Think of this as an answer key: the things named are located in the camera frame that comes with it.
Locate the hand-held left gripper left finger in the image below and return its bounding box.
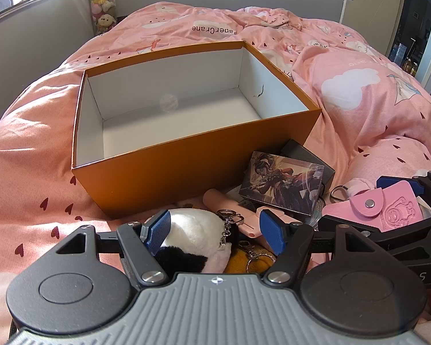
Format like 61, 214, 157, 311
54, 209, 172, 285

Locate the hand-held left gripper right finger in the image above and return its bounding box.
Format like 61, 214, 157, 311
259, 209, 381, 285

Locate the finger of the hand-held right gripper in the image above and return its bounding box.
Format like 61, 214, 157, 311
318, 213, 431, 256
376, 172, 431, 220

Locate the pink leather key pouch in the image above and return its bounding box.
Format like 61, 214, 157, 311
323, 178, 430, 236

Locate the panda plush keychain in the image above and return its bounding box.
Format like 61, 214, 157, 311
144, 208, 245, 274

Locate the orange plush keychain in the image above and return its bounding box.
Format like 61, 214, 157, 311
224, 240, 278, 276

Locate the printed card box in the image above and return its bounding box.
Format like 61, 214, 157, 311
238, 151, 326, 221

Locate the pink handheld fan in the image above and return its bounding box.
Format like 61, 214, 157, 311
203, 188, 299, 242

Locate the orange cardboard box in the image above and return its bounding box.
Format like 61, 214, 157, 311
71, 40, 323, 220

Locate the dark grey box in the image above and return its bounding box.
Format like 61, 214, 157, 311
280, 139, 336, 187

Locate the pink printed blanket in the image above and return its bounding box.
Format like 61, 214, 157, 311
0, 3, 431, 345

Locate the cluttered dark shelf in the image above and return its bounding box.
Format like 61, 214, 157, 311
390, 38, 423, 78

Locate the beige plush dog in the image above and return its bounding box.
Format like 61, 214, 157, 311
95, 13, 118, 34

